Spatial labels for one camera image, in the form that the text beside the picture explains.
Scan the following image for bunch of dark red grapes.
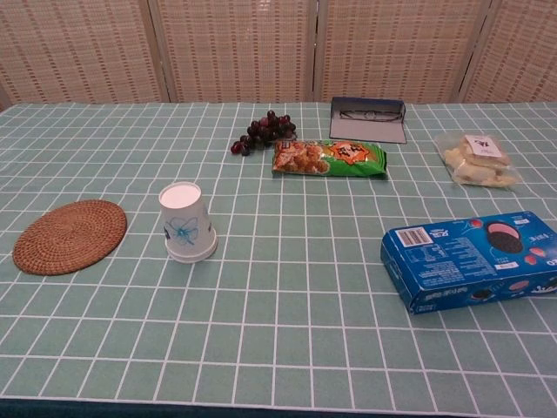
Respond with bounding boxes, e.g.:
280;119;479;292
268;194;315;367
230;110;298;157

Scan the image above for clear bag of white snacks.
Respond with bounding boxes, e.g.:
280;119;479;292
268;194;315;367
434;132;521;190

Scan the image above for black framed eyeglasses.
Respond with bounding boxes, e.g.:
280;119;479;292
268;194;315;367
339;109;404;122

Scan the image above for green snack bag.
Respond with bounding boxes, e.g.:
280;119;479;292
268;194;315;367
272;138;388;180

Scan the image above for bamboo folding screen panel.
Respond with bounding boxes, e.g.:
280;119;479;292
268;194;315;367
0;0;165;105
150;0;322;104
312;0;495;105
460;0;557;105

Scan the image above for paper cup with blue flower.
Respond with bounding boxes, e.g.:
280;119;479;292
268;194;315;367
158;181;218;262

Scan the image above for blue Oreo cookie box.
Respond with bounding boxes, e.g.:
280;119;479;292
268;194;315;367
380;211;557;316

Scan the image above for open blue glasses case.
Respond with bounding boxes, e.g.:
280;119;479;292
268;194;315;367
329;96;408;145

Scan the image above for green checked tablecloth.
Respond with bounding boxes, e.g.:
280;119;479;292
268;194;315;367
0;101;557;405

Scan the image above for round woven rattan coaster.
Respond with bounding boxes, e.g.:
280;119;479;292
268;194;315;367
12;199;128;276

